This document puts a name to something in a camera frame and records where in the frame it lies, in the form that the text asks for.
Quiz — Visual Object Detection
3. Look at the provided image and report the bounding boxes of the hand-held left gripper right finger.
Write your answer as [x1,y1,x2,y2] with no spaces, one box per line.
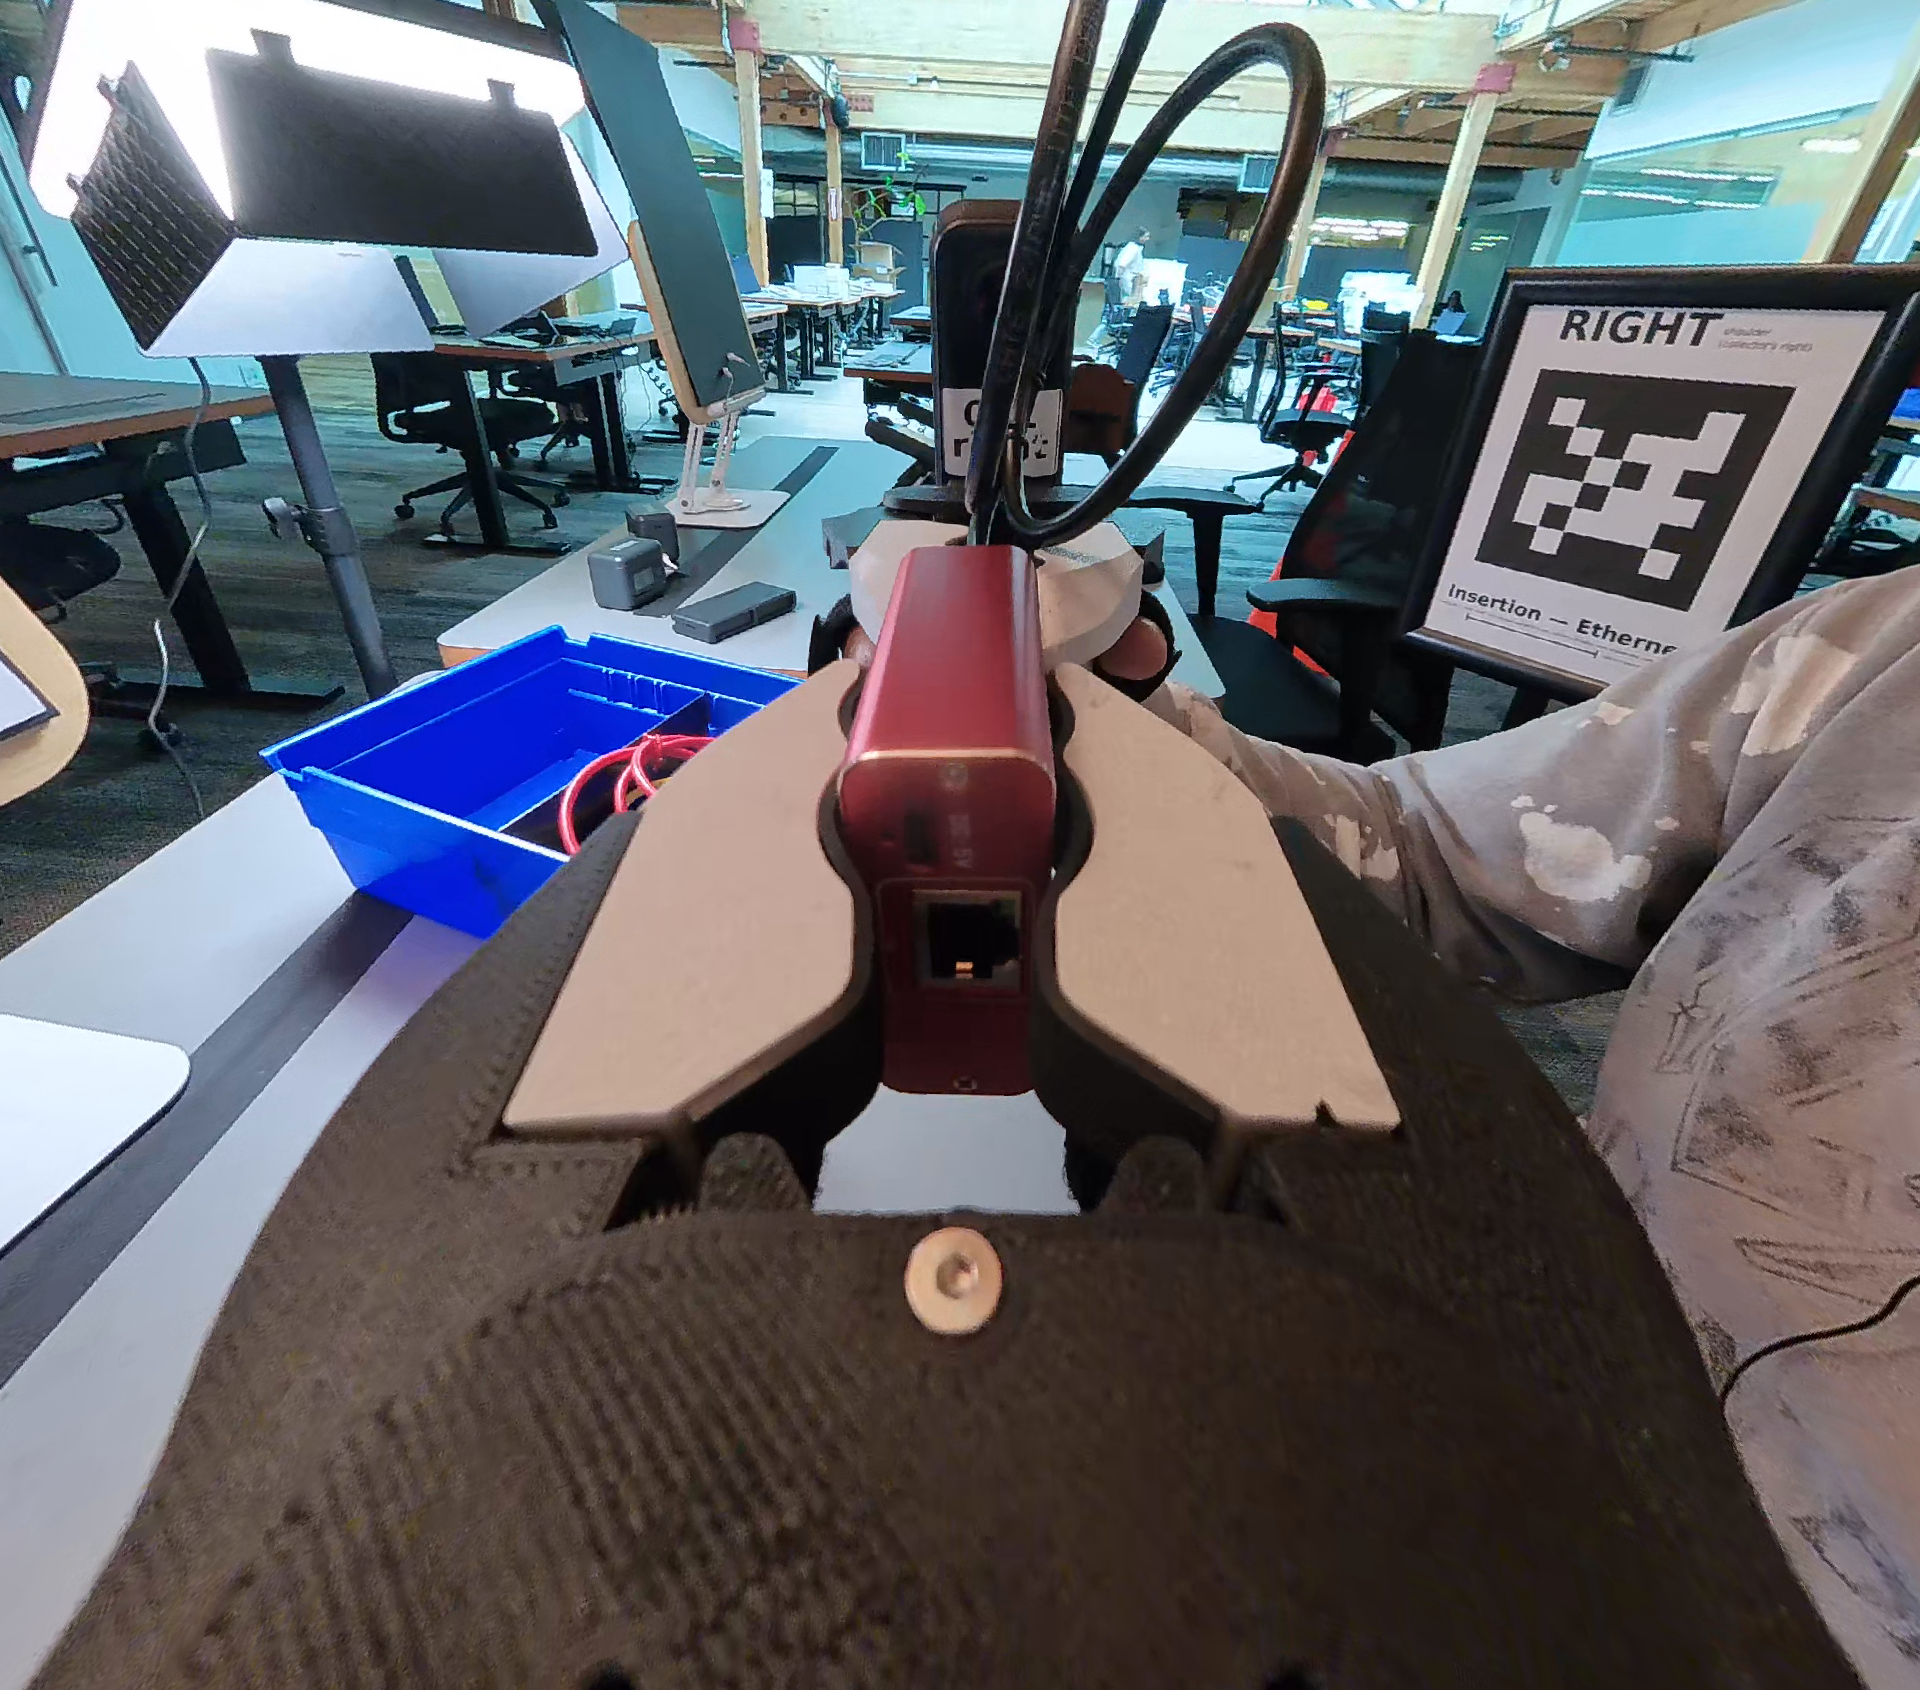
[1032,665,1405,1144]

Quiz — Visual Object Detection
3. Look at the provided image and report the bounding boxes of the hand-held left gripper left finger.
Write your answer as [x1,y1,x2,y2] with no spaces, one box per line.
[500,661,881,1148]

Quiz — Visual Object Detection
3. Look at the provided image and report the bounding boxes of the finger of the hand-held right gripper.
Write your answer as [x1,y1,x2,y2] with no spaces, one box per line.
[1038,543,1148,663]
[822,512,906,621]

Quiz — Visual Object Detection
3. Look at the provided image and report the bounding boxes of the red ethernet switch box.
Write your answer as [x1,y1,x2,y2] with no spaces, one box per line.
[833,543,1059,1100]

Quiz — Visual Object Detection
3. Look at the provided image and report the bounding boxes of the red ethernet cable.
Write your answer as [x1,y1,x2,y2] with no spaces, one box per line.
[557,730,719,855]

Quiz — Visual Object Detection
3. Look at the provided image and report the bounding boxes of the blue plastic bin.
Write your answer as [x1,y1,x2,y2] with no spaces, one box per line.
[261,624,804,941]

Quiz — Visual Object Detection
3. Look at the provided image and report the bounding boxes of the person's right forearm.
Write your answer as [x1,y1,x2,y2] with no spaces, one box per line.
[1162,563,1920,1006]

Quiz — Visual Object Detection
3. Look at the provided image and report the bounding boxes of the person's right hand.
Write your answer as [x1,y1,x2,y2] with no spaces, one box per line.
[1087,586,1187,694]

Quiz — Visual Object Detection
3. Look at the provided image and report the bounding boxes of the dark grey power bank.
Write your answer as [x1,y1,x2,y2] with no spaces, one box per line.
[669,579,798,646]

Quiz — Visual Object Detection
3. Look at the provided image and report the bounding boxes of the grey power adapter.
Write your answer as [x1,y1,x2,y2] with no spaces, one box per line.
[588,533,682,616]

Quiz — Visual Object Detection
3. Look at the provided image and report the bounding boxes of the black mesh office chair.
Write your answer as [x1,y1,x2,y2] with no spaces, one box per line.
[1131,331,1488,753]

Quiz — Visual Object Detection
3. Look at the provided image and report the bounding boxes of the wooden board document stand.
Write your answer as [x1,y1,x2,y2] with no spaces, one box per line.
[523,0,791,526]
[0,571,191,1257]

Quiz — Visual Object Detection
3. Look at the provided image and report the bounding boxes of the light stand pole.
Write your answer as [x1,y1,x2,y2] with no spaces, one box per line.
[253,353,403,701]

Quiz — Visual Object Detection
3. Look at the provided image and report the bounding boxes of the framed black-white marker sign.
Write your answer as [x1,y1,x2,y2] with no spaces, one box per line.
[1401,263,1920,694]

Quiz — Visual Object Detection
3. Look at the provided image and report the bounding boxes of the person's grey sweatshirt torso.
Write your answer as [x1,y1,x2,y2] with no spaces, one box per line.
[1582,730,1920,1690]

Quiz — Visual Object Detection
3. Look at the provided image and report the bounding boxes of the LED light panel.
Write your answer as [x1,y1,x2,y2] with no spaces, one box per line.
[17,0,632,359]

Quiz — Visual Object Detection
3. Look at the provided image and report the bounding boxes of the wooden top office desk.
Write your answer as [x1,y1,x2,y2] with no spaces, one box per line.
[0,369,279,709]

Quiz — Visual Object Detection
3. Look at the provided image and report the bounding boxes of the black clip microphone cable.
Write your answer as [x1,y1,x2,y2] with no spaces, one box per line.
[1715,1295,1920,1408]

